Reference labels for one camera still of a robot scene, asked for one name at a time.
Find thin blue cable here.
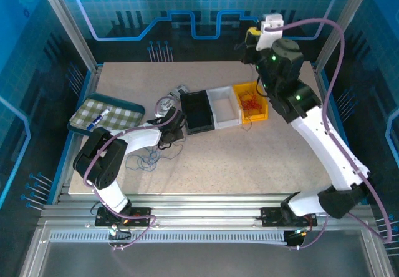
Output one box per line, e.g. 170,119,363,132
125,150,162,172

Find black plastic bin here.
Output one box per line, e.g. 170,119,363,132
180,90,216,135

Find crumpled white printed packet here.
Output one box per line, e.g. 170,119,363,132
160,84,190,112

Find teal plastic tray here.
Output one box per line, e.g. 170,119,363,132
67,93,146,140

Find green white checked cloth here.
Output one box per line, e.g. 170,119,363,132
70,98,138,134

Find white plastic bin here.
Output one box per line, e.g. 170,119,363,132
206,85,241,130

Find yellow plastic bin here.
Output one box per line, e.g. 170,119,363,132
233,82,269,125

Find blue white marker pen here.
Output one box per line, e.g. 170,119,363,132
86,108,110,131

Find grey metal front panel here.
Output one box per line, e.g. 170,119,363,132
18,220,397,277

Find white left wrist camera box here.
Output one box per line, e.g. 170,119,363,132
155,104,169,120

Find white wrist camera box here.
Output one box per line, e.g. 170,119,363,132
255,12,285,52
155,104,169,120

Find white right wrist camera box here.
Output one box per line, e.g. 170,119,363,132
255,12,285,52

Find blue aluminium table side rail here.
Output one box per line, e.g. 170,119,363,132
51,64,103,205
312,64,366,205

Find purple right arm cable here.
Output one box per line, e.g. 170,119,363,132
276,17,393,251

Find aluminium front rail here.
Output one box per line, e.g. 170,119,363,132
40,193,375,228

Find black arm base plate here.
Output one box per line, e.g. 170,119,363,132
95,207,153,228
261,207,318,228

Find aluminium frame post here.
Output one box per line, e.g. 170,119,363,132
34,0,103,74
312,0,377,74

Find slotted grey cable duct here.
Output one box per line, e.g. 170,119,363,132
48,230,289,244

